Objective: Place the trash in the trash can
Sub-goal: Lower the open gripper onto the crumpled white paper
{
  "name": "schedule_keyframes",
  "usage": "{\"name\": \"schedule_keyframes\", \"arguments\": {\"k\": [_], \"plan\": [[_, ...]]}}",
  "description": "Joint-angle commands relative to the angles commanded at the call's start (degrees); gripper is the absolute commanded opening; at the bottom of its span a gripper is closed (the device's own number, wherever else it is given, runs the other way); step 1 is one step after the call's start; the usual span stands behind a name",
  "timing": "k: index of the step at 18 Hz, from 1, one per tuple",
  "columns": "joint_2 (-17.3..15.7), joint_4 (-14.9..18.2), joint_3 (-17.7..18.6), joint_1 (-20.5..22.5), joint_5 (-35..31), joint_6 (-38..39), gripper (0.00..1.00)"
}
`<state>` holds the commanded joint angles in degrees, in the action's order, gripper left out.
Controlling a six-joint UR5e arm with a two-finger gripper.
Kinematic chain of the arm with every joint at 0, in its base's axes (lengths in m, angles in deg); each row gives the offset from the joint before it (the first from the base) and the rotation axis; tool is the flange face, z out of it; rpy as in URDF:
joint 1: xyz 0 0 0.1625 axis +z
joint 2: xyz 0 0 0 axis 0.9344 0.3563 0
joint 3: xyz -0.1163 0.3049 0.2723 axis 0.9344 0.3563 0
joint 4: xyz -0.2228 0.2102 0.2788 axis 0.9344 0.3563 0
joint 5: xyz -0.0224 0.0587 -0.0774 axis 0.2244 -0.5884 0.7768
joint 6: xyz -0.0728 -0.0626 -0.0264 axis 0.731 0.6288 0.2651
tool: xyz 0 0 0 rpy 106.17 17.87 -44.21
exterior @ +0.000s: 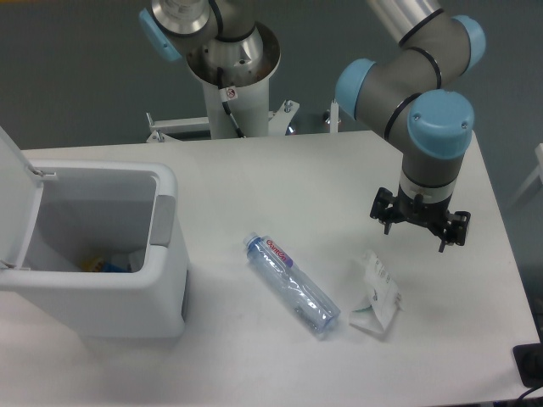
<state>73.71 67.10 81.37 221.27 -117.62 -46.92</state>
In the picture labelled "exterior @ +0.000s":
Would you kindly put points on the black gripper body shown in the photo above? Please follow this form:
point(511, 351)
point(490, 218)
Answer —
point(432, 216)

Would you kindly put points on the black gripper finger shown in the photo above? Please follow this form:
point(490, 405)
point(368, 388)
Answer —
point(454, 231)
point(383, 209)

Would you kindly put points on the white plastic pouch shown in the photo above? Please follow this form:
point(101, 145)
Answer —
point(381, 298)

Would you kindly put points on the clear plastic water bottle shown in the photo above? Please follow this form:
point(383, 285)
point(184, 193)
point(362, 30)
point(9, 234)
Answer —
point(297, 291)

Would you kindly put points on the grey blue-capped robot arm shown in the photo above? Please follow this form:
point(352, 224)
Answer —
point(404, 101)

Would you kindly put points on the white trash can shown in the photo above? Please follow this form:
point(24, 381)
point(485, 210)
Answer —
point(104, 208)

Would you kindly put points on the colourful trash inside can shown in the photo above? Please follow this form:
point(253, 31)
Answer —
point(114, 263)

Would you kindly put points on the white trash can lid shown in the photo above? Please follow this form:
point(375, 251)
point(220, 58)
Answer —
point(21, 196)

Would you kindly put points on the black device at table edge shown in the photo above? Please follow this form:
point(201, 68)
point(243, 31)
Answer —
point(528, 358)

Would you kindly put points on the white right base bracket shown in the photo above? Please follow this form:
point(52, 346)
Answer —
point(287, 121)

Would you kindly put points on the white base bracket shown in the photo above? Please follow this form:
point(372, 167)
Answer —
point(192, 129)
point(287, 121)

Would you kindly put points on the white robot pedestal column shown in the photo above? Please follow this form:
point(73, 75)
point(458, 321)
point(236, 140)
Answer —
point(235, 79)

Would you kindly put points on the white left base bracket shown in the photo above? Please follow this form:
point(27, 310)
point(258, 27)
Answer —
point(192, 129)

